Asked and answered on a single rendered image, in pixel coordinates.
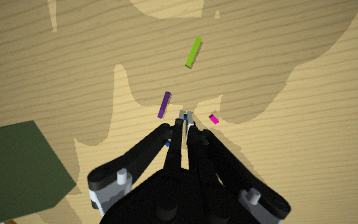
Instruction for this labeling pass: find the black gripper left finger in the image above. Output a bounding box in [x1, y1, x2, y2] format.
[87, 110, 184, 221]

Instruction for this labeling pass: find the small magenta rod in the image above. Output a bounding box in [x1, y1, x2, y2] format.
[209, 114, 218, 124]

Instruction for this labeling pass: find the purple rod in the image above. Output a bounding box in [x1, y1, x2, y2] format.
[157, 91, 170, 119]

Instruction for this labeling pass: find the lime green rod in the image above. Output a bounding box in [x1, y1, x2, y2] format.
[185, 37, 202, 67]

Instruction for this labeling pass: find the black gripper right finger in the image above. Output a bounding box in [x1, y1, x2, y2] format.
[185, 111, 291, 224]

